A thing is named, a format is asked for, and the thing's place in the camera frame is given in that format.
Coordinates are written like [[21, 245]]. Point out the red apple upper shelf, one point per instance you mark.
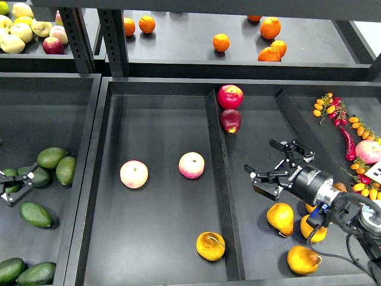
[[53, 45]]

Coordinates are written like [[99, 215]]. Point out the black left tray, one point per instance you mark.
[[38, 111]]

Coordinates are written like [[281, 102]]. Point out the cherry tomato bunch top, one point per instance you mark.
[[330, 107]]

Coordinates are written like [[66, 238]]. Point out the black shelf post left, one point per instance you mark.
[[78, 39]]

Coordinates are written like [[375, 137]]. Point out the black tray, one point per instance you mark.
[[147, 236], [38, 111]]

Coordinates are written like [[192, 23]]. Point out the large orange right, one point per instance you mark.
[[270, 28]]

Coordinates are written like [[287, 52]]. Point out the white label card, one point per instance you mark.
[[374, 172]]

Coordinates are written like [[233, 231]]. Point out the cherry tomato bunch bottom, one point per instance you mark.
[[359, 182]]

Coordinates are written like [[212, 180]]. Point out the pink apple left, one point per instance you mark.
[[134, 174]]

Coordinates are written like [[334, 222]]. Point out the yellow pear with stem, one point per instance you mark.
[[210, 245]]

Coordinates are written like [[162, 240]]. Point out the green avocado bottom left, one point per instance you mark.
[[11, 269]]

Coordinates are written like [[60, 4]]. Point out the green avocado top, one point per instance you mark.
[[50, 157]]

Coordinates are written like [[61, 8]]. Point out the black shelf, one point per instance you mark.
[[33, 58], [182, 46]]

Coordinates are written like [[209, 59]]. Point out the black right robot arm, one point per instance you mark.
[[357, 215]]

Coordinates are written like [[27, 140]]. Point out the yellow pear left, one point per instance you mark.
[[281, 217]]

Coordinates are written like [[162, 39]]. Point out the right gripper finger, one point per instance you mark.
[[265, 177], [297, 156]]

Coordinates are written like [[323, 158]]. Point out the pale yellow apple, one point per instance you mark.
[[12, 44], [23, 31]]

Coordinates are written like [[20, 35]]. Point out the bright red apple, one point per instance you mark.
[[230, 97]]

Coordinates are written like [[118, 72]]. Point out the green avocado middle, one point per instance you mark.
[[41, 176]]

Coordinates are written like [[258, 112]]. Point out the orange right small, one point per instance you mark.
[[281, 46]]

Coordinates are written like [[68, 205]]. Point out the yellow pear bottom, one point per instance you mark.
[[303, 261]]

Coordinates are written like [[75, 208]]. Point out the pale yellow apple front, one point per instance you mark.
[[12, 44]]

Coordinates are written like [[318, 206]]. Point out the pale yellow apple middle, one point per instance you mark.
[[23, 31]]

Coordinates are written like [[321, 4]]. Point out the pink apple centre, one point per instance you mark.
[[191, 165]]

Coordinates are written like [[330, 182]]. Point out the cherry tomato bunch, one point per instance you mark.
[[359, 182], [330, 107]]

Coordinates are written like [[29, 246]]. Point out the black upper left shelf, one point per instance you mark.
[[33, 58]]

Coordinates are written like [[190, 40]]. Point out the orange centre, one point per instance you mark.
[[221, 42]]

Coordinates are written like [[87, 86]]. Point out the pink apple right bin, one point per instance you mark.
[[368, 151]]

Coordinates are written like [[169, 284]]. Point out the yellow pear middle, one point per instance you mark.
[[306, 230]]

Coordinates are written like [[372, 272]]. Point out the black centre tray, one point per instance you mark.
[[147, 236]]

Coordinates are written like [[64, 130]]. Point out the red chili pepper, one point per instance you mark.
[[350, 154]]

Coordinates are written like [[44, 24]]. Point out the dark green avocado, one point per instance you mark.
[[35, 214]]

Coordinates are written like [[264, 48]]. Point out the orange partly hidden top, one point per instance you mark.
[[254, 18]]

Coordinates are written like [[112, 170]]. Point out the pale peach upper shelf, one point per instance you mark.
[[59, 33]]

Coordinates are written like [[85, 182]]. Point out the orange front right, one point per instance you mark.
[[269, 54]]

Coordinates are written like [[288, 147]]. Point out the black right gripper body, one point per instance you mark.
[[273, 191]]

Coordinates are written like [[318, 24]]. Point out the yellow pear brown tip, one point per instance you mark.
[[338, 186]]

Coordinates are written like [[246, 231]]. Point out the pink apple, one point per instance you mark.
[[191, 165], [134, 174]]

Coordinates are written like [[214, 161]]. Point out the dark red apple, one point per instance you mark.
[[230, 120]]

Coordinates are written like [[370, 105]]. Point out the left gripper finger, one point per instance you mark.
[[25, 182]]

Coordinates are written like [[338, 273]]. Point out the orange cherry tomato vine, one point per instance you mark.
[[363, 131]]

